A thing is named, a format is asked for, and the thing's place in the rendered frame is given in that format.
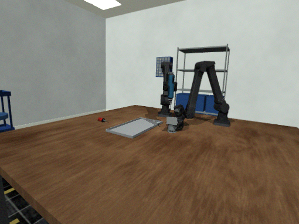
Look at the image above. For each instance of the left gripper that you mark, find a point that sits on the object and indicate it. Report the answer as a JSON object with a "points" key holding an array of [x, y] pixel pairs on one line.
{"points": [[180, 124]]}

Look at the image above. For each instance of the white rimmed tray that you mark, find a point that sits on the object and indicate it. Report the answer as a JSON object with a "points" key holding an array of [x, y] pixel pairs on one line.
{"points": [[134, 128]]}

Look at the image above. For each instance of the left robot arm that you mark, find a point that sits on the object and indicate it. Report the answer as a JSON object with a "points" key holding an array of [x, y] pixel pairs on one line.
{"points": [[220, 104]]}

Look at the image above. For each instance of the grey l-shaped bracket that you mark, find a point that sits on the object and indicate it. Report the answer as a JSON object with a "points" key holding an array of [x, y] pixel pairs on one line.
{"points": [[172, 120]]}

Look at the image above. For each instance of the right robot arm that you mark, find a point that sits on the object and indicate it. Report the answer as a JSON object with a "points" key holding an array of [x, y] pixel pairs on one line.
{"points": [[164, 97]]}

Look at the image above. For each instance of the dark grey cylinder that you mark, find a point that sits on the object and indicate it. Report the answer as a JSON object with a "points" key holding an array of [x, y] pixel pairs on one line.
{"points": [[171, 128]]}

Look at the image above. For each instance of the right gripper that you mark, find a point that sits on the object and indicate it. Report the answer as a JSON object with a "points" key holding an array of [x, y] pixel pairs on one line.
{"points": [[165, 86]]}

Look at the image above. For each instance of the blue electric screwdriver barrel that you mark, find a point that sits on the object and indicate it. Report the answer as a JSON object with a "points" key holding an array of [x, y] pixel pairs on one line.
{"points": [[171, 87]]}

